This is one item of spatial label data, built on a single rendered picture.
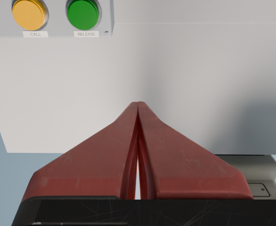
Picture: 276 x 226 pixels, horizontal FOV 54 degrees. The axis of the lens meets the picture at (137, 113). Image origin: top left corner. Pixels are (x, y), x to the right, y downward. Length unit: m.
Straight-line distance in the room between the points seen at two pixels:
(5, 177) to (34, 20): 1.87
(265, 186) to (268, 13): 0.49
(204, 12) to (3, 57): 0.37
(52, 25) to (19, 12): 0.04
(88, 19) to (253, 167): 0.63
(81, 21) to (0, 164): 1.80
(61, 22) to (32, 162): 1.67
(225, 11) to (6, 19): 0.34
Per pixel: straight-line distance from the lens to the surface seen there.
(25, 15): 0.40
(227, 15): 0.51
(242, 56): 0.55
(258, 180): 0.87
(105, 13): 0.38
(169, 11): 0.49
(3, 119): 0.65
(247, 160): 0.85
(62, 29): 0.40
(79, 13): 0.38
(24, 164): 2.04
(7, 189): 2.30
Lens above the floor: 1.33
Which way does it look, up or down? 55 degrees down
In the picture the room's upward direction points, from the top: 180 degrees clockwise
